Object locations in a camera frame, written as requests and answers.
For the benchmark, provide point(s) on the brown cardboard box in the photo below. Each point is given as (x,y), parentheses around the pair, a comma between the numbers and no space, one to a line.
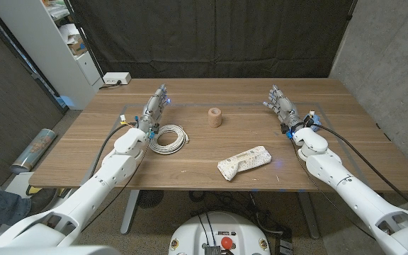
(78,46)

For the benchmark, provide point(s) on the grey table leg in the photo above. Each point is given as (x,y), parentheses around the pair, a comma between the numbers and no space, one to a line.
(309,216)
(129,212)

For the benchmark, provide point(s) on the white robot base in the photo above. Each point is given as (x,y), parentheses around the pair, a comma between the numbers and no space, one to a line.
(197,233)

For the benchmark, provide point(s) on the dark grey shoe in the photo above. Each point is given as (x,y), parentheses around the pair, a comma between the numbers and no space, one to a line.
(42,200)

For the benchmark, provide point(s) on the black fabric backdrop curtain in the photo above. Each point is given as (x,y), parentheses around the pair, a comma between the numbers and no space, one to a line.
(214,39)

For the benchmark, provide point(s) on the white robot torso cover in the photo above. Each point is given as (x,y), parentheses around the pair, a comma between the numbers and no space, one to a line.
(48,250)

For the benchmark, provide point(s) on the rolled printed poster tube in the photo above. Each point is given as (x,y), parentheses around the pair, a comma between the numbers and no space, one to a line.
(34,150)

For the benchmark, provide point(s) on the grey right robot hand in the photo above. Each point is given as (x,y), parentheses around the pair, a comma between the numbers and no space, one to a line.
(286,108)

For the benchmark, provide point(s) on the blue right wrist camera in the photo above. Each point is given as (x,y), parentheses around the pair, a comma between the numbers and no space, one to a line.
(312,118)

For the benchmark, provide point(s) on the white patterned pen bag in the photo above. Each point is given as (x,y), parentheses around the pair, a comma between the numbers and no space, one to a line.
(246,160)

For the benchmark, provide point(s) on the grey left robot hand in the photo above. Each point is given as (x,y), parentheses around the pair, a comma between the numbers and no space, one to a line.
(152,108)

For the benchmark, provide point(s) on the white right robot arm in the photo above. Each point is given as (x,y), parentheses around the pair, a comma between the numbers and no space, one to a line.
(345,184)

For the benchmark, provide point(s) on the white power strip box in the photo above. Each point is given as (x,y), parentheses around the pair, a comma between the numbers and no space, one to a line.
(116,78)

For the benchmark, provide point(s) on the red emergency stop button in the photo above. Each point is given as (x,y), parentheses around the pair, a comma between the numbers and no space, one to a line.
(226,242)

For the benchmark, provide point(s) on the black ribbed round disc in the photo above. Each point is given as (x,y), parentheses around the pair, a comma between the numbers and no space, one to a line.
(150,198)

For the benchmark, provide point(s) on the white shelf cabinet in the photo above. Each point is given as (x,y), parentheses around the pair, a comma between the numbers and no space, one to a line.
(44,46)

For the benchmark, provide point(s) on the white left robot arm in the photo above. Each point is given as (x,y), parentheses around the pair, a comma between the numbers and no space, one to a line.
(112,170)

